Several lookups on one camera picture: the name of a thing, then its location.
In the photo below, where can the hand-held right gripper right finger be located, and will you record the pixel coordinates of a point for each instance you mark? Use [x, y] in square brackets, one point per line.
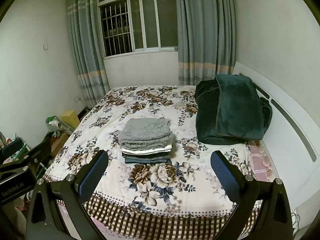
[225, 177]

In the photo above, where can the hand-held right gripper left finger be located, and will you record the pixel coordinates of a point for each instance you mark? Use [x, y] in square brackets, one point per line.
[92, 177]

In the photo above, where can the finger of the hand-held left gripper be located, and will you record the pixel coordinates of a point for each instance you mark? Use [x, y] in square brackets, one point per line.
[35, 152]
[11, 148]

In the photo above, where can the grey fleece pants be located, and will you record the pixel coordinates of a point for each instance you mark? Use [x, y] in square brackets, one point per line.
[145, 132]

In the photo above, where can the white folded pants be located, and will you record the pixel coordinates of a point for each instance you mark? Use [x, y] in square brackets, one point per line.
[150, 152]

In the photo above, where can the brown cardboard box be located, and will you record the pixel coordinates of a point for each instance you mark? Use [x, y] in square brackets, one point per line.
[60, 143]

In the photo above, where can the green plastic bag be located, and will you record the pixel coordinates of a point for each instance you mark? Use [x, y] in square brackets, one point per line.
[53, 122]

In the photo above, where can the pink patterned sheet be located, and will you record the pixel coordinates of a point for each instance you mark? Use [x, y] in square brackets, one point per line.
[260, 155]

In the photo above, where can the yellow box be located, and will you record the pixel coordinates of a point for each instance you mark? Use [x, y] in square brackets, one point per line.
[71, 118]

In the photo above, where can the folded blue jeans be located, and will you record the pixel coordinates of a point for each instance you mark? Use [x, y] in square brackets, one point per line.
[147, 159]

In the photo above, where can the dark green blanket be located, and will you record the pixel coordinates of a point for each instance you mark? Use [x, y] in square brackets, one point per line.
[205, 120]

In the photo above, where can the floral bedspread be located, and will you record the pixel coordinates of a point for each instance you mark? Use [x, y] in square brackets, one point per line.
[162, 175]

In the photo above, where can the white headboard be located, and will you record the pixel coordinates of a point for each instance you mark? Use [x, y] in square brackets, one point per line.
[282, 140]

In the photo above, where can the dark green pillow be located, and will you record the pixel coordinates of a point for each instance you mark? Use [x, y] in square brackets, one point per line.
[237, 105]

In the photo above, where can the grey-blue striped curtain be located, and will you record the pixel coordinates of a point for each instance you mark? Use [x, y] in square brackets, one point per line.
[85, 42]
[205, 30]

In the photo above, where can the barred window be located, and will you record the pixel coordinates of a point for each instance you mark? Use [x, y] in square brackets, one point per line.
[147, 22]

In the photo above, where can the wall socket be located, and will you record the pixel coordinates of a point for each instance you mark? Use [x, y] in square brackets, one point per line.
[77, 99]

